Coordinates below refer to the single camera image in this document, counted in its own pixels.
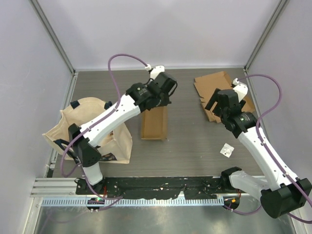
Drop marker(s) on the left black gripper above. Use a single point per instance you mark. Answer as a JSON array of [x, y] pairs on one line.
[[166, 101]]

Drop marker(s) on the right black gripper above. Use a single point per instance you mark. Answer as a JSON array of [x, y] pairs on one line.
[[214, 98]]

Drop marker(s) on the brown cardboard box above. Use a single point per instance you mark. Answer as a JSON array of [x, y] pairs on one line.
[[206, 85], [154, 125]]

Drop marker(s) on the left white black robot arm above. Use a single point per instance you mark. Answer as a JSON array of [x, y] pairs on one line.
[[85, 138]]

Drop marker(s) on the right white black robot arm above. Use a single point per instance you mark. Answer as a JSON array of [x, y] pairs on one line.
[[282, 191]]

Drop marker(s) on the flat brown cardboard box blank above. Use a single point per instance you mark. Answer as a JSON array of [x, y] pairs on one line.
[[206, 85]]

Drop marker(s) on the small white plastic packet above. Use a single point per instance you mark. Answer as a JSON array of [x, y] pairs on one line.
[[227, 150]]

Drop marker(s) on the beige canvas tote bag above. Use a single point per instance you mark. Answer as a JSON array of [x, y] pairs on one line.
[[80, 117]]

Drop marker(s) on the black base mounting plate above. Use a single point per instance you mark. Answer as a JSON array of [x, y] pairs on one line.
[[162, 188]]

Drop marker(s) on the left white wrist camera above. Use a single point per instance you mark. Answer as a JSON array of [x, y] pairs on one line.
[[154, 71]]

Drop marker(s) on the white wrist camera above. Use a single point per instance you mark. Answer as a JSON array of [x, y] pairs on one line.
[[240, 88], [154, 71]]

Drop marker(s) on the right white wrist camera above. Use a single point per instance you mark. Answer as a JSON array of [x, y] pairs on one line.
[[240, 88]]

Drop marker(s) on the white slotted cable duct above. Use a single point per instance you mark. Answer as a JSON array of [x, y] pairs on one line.
[[91, 202]]

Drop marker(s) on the aluminium front rail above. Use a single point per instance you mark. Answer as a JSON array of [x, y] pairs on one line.
[[77, 186]]

